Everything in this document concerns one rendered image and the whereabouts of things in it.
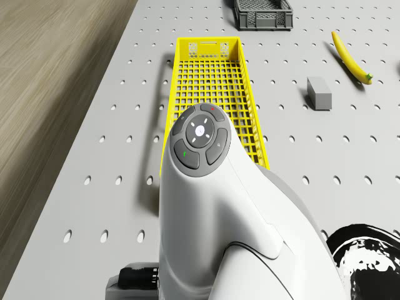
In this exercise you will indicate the dark grey basket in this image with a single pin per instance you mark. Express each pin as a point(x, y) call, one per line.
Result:
point(265, 20)

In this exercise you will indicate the banana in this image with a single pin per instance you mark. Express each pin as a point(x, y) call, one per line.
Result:
point(347, 59)

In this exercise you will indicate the black plate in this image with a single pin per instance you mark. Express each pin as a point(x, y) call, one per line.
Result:
point(368, 275)

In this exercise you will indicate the grey cube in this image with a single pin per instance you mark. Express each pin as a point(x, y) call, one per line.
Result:
point(320, 97)

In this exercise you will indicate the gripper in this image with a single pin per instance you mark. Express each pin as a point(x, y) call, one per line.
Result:
point(134, 276)

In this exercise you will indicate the yellow basket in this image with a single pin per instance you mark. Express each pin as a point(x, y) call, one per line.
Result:
point(243, 78)

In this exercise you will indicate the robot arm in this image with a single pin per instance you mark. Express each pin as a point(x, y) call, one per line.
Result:
point(218, 218)

